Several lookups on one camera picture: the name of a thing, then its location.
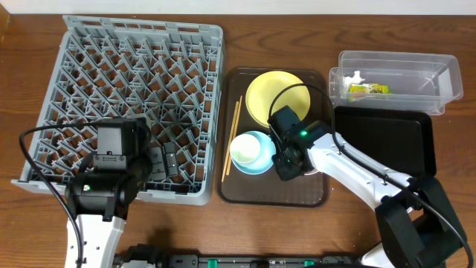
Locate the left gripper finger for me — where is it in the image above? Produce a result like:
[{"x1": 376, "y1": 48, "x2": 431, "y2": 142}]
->
[
  {"x1": 162, "y1": 142, "x2": 179, "y2": 177},
  {"x1": 149, "y1": 147, "x2": 166, "y2": 181}
]

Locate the white bowl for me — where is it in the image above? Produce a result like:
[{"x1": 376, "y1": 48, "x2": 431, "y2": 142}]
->
[{"x1": 304, "y1": 169, "x2": 319, "y2": 176}]

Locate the white green cup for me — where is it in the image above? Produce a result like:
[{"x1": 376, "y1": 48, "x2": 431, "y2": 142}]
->
[{"x1": 230, "y1": 133, "x2": 260, "y2": 164}]

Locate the white tissue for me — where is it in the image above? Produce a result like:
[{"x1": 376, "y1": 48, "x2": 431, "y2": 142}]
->
[{"x1": 343, "y1": 71, "x2": 365, "y2": 89}]

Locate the green yellow snack wrapper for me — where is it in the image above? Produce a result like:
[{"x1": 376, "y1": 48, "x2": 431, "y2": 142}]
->
[{"x1": 348, "y1": 83, "x2": 391, "y2": 99}]

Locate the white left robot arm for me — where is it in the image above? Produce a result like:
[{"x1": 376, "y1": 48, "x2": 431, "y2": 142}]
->
[{"x1": 65, "y1": 117, "x2": 179, "y2": 267}]

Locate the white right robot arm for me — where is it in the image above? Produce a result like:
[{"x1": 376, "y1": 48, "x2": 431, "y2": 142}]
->
[{"x1": 268, "y1": 116, "x2": 475, "y2": 267}]

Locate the grey dishwasher rack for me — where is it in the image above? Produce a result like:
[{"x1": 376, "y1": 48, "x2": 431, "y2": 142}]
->
[{"x1": 29, "y1": 16, "x2": 225, "y2": 205}]

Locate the light blue plate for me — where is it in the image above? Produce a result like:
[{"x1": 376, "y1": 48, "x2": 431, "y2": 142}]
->
[{"x1": 231, "y1": 131, "x2": 276, "y2": 175}]

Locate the yellow plate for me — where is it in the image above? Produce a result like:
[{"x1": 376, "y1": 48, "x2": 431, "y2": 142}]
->
[{"x1": 245, "y1": 71, "x2": 311, "y2": 127}]

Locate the wooden chopstick left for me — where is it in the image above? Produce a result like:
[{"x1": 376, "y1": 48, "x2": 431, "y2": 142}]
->
[{"x1": 221, "y1": 101, "x2": 239, "y2": 182}]

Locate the wooden chopstick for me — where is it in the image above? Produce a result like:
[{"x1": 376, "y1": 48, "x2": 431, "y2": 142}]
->
[
  {"x1": 221, "y1": 101, "x2": 239, "y2": 182},
  {"x1": 226, "y1": 96, "x2": 242, "y2": 176}
]

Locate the wooden chopstick right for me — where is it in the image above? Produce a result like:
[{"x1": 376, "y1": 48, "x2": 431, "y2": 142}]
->
[{"x1": 226, "y1": 96, "x2": 242, "y2": 176}]

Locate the brown plastic tray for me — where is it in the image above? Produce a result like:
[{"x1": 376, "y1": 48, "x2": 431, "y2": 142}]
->
[{"x1": 217, "y1": 67, "x2": 330, "y2": 208}]

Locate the clear plastic bin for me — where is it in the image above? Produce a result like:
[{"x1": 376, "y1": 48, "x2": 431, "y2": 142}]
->
[{"x1": 328, "y1": 51, "x2": 463, "y2": 115}]

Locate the black plastic tray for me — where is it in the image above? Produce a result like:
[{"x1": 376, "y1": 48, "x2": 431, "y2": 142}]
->
[{"x1": 335, "y1": 106, "x2": 437, "y2": 177}]

